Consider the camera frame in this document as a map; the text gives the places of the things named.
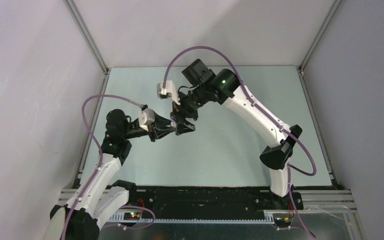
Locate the right controller circuit board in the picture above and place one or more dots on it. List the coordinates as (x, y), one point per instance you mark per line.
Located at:
(283, 223)

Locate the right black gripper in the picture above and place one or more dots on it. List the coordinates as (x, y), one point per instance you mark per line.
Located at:
(178, 113)

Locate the grey slotted cable duct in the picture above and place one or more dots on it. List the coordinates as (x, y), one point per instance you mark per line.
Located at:
(118, 217)

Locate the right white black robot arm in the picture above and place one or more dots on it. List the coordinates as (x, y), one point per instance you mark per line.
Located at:
(228, 90)

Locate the aluminium frame rail front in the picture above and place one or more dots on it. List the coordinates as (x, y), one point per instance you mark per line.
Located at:
(324, 200)

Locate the controller circuit board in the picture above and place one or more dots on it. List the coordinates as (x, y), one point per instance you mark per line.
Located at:
(131, 216)
(283, 223)

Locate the left controller circuit board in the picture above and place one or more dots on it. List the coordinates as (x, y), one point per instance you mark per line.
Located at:
(131, 216)

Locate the white earbud charging case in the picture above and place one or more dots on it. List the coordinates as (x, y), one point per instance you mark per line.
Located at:
(173, 124)

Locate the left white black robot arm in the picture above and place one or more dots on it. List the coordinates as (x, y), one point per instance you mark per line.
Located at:
(84, 214)

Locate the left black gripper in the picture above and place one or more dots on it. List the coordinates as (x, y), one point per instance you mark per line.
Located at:
(160, 122)

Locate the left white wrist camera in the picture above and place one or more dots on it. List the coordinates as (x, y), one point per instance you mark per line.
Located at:
(146, 118)

